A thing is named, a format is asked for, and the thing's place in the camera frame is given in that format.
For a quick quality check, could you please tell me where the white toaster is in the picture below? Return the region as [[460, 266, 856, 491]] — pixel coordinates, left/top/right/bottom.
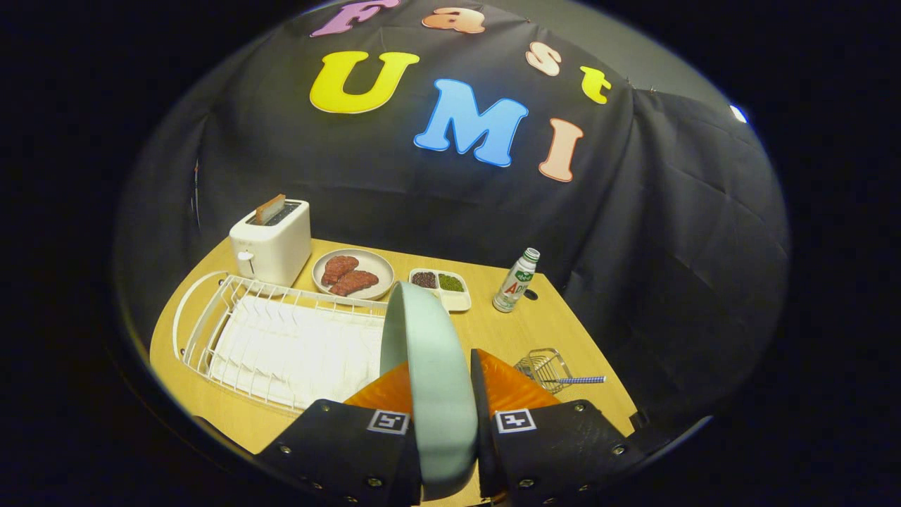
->
[[229, 199, 312, 287]]

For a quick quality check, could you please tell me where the black backdrop cloth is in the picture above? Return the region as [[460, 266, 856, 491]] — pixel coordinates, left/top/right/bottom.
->
[[116, 0, 790, 423]]

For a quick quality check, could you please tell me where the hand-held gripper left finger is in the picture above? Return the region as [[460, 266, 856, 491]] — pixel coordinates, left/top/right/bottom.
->
[[255, 361, 423, 507]]

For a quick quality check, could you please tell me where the white divided tray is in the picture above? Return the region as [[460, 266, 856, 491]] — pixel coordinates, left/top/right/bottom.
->
[[409, 268, 472, 313]]

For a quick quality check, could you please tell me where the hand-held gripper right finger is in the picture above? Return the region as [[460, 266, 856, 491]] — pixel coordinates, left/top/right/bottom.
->
[[470, 349, 645, 507]]

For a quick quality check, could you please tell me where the metal wire basket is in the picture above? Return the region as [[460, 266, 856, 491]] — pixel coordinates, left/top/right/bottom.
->
[[514, 349, 574, 394]]

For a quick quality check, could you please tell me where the brown meat piece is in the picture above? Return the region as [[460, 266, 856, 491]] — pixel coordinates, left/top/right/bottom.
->
[[321, 256, 360, 286], [329, 270, 379, 296]]

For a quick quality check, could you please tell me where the beige round plate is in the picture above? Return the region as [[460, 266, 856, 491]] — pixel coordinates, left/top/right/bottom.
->
[[312, 249, 395, 301]]

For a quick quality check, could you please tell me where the white wire dish rack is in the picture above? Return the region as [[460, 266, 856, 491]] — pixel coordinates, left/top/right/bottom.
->
[[172, 271, 395, 416]]

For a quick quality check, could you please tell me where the brown bread slice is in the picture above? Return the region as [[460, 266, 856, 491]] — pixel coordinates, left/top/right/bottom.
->
[[255, 194, 287, 226]]

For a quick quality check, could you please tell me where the white drink bottle green label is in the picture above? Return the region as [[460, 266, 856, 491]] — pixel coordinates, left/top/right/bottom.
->
[[493, 248, 541, 313]]

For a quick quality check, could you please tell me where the pale green plate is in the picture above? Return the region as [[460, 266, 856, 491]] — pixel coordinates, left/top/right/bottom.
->
[[380, 281, 479, 501]]

